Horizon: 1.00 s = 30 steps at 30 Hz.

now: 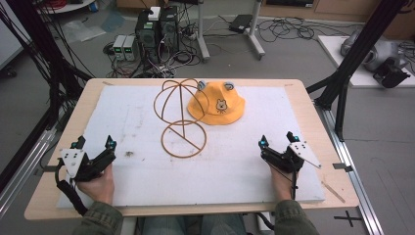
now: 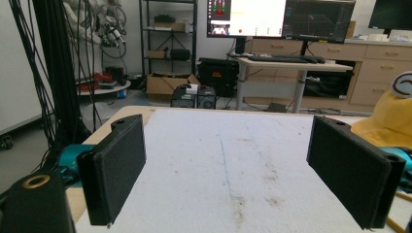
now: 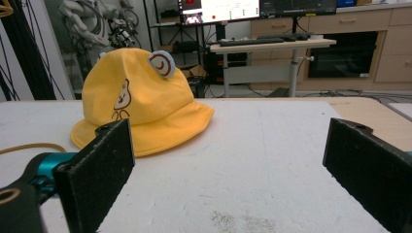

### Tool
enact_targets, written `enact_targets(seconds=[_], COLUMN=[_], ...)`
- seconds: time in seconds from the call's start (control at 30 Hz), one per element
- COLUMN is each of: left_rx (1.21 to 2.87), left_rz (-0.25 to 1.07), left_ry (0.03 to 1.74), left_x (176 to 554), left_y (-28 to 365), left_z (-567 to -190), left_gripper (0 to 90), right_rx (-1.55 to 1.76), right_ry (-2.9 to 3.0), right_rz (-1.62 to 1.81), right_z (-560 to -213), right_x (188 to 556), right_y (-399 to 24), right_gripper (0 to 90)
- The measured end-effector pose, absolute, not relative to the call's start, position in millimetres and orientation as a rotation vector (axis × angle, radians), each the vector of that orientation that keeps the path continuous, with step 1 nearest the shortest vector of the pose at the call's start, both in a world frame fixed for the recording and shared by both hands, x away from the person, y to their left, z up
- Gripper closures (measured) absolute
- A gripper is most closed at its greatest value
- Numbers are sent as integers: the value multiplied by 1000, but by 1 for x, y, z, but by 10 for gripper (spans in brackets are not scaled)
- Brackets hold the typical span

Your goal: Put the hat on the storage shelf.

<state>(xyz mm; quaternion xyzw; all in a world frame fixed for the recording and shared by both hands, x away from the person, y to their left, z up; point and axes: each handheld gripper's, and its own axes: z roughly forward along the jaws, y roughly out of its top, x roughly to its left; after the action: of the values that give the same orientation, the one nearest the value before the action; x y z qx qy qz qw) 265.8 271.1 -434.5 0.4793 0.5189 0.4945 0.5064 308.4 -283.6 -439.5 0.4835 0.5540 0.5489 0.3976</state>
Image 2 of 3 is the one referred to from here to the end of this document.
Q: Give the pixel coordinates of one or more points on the lit computer monitor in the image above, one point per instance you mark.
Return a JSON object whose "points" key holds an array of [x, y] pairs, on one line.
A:
{"points": [[256, 17]]}

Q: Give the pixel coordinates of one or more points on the yellow plush toy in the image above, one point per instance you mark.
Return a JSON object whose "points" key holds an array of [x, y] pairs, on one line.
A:
{"points": [[392, 121]]}

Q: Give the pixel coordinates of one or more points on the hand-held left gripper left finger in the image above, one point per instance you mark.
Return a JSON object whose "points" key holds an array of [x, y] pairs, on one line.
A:
{"points": [[113, 168]]}

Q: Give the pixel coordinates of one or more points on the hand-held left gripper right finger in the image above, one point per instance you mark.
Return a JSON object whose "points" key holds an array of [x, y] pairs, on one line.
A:
{"points": [[350, 168]]}

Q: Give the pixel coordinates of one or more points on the small cardboard box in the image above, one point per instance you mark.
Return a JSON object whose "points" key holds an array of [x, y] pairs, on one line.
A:
{"points": [[350, 29]]}

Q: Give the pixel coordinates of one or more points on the black computer box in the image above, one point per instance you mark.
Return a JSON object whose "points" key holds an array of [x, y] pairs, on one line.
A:
{"points": [[206, 97], [182, 98]]}

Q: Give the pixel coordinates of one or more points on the black metal shelf rack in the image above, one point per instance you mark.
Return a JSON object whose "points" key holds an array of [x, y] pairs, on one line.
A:
{"points": [[194, 39]]}

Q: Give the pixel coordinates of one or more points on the light wooden desk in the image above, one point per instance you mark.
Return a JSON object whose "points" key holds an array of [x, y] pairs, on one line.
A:
{"points": [[291, 66]]}

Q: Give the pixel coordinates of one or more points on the small black monitor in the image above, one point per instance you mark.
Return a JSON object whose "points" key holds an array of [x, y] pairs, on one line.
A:
{"points": [[392, 14]]}

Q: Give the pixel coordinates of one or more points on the yellow stick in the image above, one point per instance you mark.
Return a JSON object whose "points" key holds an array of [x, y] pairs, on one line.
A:
{"points": [[404, 196], [395, 225]]}

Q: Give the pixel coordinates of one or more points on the white foam mat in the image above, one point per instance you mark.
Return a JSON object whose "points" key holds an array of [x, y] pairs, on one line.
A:
{"points": [[226, 168]]}

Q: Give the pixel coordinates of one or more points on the wooden drawer cabinet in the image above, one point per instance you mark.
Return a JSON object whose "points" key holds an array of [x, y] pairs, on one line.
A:
{"points": [[372, 69]]}

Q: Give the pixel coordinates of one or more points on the small white box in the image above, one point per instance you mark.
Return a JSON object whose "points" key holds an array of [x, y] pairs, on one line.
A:
{"points": [[193, 88]]}

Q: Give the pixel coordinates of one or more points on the black metal post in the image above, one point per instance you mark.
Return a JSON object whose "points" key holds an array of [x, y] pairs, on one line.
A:
{"points": [[60, 71]]}

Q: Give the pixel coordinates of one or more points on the teal clamp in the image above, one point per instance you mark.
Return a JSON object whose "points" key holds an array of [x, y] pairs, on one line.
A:
{"points": [[407, 157], [72, 157]]}

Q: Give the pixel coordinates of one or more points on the wide dark computer monitor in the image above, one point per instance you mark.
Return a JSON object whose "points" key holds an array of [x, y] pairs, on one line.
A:
{"points": [[319, 19]]}

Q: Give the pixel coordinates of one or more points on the black box under desk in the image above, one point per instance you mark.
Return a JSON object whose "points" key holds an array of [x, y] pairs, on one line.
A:
{"points": [[327, 84]]}

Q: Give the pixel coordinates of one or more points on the black keyboard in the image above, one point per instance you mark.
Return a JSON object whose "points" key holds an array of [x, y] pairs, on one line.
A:
{"points": [[278, 59]]}

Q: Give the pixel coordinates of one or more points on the black equipment case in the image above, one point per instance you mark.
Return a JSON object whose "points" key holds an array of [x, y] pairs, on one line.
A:
{"points": [[218, 76]]}

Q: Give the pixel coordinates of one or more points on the round white table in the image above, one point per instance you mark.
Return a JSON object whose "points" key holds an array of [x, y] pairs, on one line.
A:
{"points": [[107, 90]]}

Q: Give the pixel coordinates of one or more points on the open cardboard box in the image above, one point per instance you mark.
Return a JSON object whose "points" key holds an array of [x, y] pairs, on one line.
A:
{"points": [[160, 84]]}

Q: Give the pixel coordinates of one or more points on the white partition panel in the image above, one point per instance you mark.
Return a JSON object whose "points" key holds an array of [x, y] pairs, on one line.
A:
{"points": [[16, 71]]}

